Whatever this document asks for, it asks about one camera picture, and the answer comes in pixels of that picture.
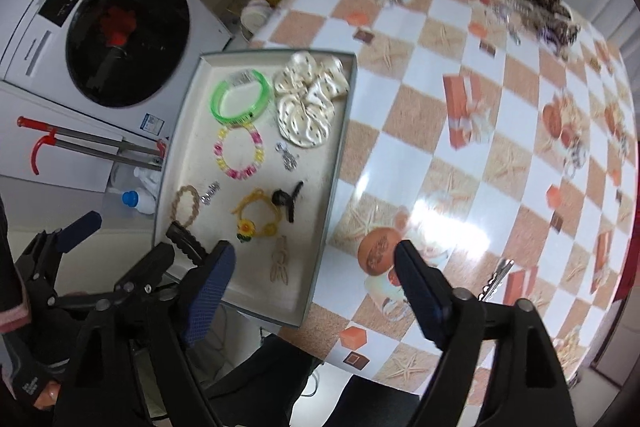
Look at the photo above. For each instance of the black claw hair clip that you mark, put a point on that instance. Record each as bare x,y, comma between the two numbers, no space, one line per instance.
287,200

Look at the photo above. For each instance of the white washing machine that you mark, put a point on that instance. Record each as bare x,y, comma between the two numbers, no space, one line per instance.
127,63

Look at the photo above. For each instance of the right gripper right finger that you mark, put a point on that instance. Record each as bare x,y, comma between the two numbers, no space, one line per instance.
451,317

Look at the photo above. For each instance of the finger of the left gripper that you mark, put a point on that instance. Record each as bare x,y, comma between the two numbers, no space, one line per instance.
80,224
186,242

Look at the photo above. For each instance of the green plastic bangle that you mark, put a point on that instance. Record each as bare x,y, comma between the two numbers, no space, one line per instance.
240,98

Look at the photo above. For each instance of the blue cap white bottle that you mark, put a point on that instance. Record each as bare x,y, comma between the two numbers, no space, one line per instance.
140,200

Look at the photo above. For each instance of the grey jewelry tray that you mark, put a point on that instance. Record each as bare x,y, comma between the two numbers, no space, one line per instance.
250,163

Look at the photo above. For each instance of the cream polka dot scrunchie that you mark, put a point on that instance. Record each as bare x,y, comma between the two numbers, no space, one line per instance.
305,90

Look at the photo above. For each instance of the red handled tool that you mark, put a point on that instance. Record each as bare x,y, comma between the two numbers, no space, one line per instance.
92,145

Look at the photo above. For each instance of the silver alligator hair clip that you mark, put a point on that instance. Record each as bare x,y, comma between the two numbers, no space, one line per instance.
501,271

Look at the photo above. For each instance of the pile of jewelry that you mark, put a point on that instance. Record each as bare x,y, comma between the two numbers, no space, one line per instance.
548,20

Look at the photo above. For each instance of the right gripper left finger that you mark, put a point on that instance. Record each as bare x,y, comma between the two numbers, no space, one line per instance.
206,286

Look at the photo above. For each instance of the beige claw hair clip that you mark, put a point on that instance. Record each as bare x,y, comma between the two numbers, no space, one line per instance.
279,261

